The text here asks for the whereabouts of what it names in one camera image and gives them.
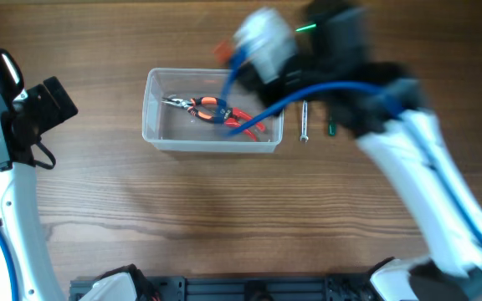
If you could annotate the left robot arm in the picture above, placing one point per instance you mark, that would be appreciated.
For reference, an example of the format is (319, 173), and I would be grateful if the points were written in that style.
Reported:
(26, 271)

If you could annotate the green handled screwdriver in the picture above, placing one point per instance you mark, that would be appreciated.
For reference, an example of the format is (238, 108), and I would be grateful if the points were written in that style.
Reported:
(331, 126)

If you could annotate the red handled snips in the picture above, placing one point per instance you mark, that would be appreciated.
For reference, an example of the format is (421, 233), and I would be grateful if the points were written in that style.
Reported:
(235, 117)

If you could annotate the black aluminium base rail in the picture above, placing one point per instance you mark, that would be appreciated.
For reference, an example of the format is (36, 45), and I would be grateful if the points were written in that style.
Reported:
(333, 287)

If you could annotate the orange black needle-nose pliers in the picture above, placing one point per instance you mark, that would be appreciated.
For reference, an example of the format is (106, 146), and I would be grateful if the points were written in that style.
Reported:
(210, 109)

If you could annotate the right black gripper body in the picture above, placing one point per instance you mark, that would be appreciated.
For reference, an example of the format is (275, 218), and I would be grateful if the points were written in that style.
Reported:
(301, 75)

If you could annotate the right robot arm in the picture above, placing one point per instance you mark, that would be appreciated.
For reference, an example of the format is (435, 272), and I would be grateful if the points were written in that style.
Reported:
(386, 111)

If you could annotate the small silver wrench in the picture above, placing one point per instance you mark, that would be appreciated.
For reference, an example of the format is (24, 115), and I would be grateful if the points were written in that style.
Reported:
(304, 120)

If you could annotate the black red screwdriver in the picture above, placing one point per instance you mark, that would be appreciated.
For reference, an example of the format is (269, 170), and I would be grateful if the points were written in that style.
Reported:
(224, 52)

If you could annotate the clear plastic container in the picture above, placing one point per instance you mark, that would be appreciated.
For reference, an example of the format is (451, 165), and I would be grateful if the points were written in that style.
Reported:
(171, 128)

